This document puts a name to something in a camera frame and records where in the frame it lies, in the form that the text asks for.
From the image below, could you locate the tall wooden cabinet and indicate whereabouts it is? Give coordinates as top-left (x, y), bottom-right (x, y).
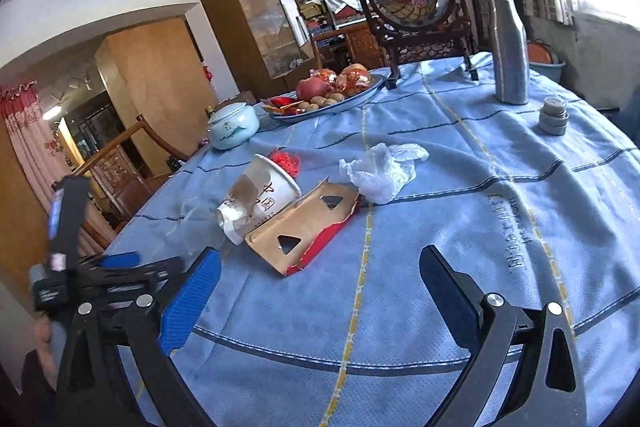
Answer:
top-left (95, 17), bottom-right (221, 158)

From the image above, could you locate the white printed paper cup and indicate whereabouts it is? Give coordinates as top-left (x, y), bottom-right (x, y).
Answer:
top-left (216, 153), bottom-right (303, 246)

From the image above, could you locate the white plastic bag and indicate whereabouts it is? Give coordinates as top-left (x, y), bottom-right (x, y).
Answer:
top-left (339, 143), bottom-right (430, 205)

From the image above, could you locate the glass door wooden cabinet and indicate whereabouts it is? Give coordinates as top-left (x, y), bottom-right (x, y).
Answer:
top-left (196, 0), bottom-right (316, 98)

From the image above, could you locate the carved wooden chair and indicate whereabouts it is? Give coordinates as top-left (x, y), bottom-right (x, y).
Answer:
top-left (310, 27), bottom-right (386, 72)

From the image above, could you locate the red shiny packet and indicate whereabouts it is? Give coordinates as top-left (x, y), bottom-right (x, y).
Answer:
top-left (262, 96), bottom-right (306, 116)

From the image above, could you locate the pink floral curtain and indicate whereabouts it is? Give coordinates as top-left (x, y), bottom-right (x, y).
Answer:
top-left (0, 79), bottom-right (66, 208)

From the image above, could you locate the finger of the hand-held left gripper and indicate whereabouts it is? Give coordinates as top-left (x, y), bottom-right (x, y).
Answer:
top-left (102, 257), bottom-right (187, 300)
top-left (80, 251), bottom-right (143, 278)

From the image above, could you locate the pale ceramic lidded jar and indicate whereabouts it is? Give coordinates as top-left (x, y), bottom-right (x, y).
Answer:
top-left (207, 102), bottom-right (261, 151)

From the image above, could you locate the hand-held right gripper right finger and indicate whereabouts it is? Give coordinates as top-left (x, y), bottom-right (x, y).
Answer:
top-left (419, 245), bottom-right (587, 427)

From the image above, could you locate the pile of walnuts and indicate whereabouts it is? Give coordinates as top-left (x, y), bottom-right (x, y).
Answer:
top-left (300, 92), bottom-right (346, 111)

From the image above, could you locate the person's left forearm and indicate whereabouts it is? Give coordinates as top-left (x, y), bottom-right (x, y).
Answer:
top-left (20, 349), bottom-right (58, 413)

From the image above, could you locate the red foam fruit net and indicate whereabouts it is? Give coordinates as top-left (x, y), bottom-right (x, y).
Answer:
top-left (270, 148), bottom-right (301, 180)

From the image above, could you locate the person's left hand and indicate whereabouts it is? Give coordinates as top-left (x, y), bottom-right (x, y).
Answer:
top-left (34, 319), bottom-right (68, 388)

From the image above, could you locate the storage shelving with goods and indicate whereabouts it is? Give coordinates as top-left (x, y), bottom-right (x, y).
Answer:
top-left (294, 0), bottom-right (371, 38)

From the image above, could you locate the red cardboard carton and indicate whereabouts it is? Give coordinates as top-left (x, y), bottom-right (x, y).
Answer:
top-left (244, 179), bottom-right (361, 277)

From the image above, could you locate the steel bottle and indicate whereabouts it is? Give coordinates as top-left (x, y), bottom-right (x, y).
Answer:
top-left (487, 0), bottom-right (531, 105)

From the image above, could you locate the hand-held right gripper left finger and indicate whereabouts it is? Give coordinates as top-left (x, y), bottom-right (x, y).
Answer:
top-left (56, 247), bottom-right (223, 427)

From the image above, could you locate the wooden armchair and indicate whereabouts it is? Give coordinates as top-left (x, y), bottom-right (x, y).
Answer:
top-left (65, 114), bottom-right (191, 248)

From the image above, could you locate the blue rimmed fruit plate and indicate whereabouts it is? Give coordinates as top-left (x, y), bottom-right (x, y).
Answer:
top-left (262, 73), bottom-right (386, 122)

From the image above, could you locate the small stacked grey lid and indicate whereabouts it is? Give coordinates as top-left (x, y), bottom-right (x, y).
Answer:
top-left (537, 97), bottom-right (570, 136)

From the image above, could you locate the blue plastic basin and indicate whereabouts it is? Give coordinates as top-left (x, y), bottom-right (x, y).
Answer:
top-left (527, 39), bottom-right (567, 82)

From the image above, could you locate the blue checked tablecloth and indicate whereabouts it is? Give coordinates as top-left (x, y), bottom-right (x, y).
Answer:
top-left (102, 52), bottom-right (640, 427)

